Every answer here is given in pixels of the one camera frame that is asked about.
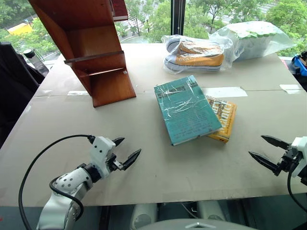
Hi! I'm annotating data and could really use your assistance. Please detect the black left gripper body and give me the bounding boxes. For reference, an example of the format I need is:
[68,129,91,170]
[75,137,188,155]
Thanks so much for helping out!
[106,152,124,172]

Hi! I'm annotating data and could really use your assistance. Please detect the black fabric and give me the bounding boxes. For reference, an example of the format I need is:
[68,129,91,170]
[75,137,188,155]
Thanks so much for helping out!
[0,41,46,150]

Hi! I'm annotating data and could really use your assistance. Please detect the large clear plastic bag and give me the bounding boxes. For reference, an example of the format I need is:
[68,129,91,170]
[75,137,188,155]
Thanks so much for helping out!
[209,21,295,62]

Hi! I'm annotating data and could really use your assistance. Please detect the small white tape piece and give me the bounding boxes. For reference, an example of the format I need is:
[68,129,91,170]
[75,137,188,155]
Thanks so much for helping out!
[279,84,302,95]

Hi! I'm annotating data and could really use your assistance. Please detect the black window frame post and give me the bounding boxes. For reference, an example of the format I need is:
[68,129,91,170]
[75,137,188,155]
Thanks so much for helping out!
[170,0,187,36]

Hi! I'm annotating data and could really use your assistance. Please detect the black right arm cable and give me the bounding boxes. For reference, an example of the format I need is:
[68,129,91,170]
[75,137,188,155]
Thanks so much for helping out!
[287,158,307,218]

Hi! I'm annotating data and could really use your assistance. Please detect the yellow vehicle outside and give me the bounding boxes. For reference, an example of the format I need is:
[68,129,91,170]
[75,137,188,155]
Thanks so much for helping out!
[6,22,34,36]

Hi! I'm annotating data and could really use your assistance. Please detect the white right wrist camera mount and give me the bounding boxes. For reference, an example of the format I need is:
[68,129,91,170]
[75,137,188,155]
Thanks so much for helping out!
[291,136,307,178]

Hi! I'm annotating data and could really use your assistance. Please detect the large white tape strip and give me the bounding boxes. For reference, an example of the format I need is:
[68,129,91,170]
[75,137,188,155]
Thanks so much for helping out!
[201,86,248,98]

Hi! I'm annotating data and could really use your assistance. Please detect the brown cardboard sheet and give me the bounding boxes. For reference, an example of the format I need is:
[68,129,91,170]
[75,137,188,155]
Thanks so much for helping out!
[0,89,307,207]
[33,42,303,97]

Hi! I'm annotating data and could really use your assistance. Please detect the clear bottle with black cap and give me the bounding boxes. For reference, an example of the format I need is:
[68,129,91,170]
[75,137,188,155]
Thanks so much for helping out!
[23,48,50,78]

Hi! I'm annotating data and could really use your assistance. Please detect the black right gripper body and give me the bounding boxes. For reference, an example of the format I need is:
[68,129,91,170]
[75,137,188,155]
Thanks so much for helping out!
[277,144,301,173]

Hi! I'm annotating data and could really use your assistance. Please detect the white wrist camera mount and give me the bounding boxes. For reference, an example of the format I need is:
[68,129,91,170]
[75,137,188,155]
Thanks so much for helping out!
[291,136,307,178]
[90,136,117,180]

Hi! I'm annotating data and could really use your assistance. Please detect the blue and black object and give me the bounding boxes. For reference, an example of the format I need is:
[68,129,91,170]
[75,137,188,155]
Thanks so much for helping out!
[291,50,307,78]

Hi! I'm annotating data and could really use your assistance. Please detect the teal book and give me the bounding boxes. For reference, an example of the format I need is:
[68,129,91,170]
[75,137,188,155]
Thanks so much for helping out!
[153,75,223,146]

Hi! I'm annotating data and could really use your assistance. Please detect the orange canvas sneaker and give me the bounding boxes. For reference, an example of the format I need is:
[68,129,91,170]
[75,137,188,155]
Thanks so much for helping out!
[166,36,224,56]
[164,50,225,72]

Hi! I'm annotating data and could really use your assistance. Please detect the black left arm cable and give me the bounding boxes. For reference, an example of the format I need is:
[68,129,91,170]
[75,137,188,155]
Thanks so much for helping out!
[18,134,96,230]

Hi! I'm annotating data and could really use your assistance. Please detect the brown wooden bookshelf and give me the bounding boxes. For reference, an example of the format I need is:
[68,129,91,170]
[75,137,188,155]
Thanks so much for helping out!
[28,0,137,108]

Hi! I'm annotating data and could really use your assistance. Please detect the white and green stacked items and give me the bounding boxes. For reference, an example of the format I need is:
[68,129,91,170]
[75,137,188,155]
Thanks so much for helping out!
[227,23,277,60]

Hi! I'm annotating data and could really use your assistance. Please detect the yellow book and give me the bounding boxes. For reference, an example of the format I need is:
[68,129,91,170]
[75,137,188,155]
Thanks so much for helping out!
[204,94,238,144]

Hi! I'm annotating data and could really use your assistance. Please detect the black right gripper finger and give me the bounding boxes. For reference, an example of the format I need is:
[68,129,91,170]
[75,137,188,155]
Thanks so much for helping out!
[260,135,293,150]
[248,150,282,177]

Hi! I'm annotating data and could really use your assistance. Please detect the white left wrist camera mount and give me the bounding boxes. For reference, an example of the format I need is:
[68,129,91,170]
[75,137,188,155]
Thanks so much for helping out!
[90,136,117,180]

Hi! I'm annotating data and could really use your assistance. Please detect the clear plastic shoe bag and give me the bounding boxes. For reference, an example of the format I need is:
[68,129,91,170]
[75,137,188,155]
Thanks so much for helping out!
[161,34,234,75]

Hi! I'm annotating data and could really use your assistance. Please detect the grey robot torso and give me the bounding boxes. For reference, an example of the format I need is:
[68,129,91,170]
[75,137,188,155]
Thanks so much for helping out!
[136,218,259,230]

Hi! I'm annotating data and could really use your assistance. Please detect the white rounded shape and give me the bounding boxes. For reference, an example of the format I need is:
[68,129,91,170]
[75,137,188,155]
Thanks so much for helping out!
[130,203,158,229]
[197,200,224,221]

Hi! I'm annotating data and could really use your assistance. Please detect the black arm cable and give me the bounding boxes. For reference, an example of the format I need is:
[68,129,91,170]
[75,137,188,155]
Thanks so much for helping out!
[287,158,307,218]
[18,134,96,230]

